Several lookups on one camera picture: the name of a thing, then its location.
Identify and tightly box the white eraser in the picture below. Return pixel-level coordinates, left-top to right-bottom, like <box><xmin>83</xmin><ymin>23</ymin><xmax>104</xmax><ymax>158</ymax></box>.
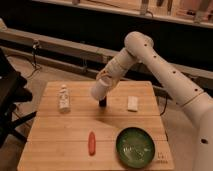
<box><xmin>127</xmin><ymin>96</ymin><xmax>138</xmax><ymax>112</ymax></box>

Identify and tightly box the green glass plate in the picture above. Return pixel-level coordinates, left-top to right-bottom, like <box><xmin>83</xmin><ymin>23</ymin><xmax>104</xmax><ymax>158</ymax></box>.
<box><xmin>115</xmin><ymin>127</ymin><xmax>155</xmax><ymax>169</ymax></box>

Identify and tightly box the white plastic bottle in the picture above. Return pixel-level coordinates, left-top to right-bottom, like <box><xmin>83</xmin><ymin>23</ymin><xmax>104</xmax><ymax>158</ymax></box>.
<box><xmin>58</xmin><ymin>85</ymin><xmax>70</xmax><ymax>113</ymax></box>

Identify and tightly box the black ceramic cup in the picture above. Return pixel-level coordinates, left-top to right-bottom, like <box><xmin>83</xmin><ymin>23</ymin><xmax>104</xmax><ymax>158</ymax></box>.
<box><xmin>99</xmin><ymin>97</ymin><xmax>107</xmax><ymax>107</ymax></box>

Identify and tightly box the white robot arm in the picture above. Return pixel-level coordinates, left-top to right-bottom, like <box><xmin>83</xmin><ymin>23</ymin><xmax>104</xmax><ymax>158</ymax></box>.
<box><xmin>91</xmin><ymin>31</ymin><xmax>213</xmax><ymax>171</ymax></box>

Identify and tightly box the black chair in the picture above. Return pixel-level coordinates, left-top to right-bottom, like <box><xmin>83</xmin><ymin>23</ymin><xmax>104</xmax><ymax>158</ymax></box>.
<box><xmin>0</xmin><ymin>48</ymin><xmax>36</xmax><ymax>148</ymax></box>

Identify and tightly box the wooden table board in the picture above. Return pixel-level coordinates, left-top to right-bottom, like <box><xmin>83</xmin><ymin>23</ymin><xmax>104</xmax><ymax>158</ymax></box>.
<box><xmin>18</xmin><ymin>81</ymin><xmax>174</xmax><ymax>171</ymax></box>

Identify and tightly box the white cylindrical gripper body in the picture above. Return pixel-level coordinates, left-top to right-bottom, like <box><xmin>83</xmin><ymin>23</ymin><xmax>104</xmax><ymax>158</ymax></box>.
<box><xmin>90</xmin><ymin>58</ymin><xmax>131</xmax><ymax>102</ymax></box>

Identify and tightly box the red carrot toy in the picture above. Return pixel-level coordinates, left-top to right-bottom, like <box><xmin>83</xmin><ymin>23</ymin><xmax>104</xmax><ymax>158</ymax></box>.
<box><xmin>88</xmin><ymin>132</ymin><xmax>96</xmax><ymax>156</ymax></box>

